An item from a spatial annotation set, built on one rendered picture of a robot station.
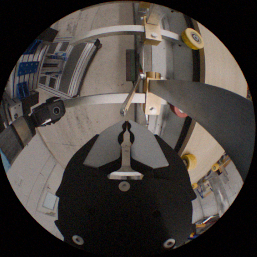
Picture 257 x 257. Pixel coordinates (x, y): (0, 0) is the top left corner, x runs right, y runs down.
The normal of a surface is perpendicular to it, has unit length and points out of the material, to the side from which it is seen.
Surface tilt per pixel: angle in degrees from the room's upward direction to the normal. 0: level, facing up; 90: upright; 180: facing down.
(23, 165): 90
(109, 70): 0
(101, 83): 0
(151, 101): 0
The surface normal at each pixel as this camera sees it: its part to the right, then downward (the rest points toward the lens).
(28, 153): 1.00, -0.03
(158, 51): -0.01, 0.53
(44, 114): 0.50, 0.49
